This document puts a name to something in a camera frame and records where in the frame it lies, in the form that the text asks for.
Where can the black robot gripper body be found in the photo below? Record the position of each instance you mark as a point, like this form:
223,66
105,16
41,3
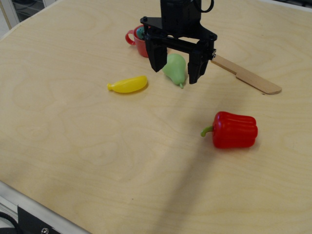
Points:
180,19

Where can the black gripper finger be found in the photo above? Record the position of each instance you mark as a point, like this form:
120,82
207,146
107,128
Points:
157,53
198,60

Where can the dark green toy cucumber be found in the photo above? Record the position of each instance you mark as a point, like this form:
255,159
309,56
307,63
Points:
140,32

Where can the red plastic cup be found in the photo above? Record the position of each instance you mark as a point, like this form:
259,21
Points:
131,39

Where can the light green toy pear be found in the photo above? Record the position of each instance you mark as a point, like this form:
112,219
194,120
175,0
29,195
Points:
175,69

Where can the yellow toy banana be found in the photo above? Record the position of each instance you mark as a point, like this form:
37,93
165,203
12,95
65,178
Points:
128,85

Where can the wooden toy knife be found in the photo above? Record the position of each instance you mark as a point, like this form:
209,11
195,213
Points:
247,76

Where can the red toy bell pepper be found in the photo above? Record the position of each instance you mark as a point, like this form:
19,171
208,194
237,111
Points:
232,130

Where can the aluminium table frame rail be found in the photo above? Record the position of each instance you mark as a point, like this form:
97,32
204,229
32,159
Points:
10,199

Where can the black metal bracket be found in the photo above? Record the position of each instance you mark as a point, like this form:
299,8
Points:
30,224

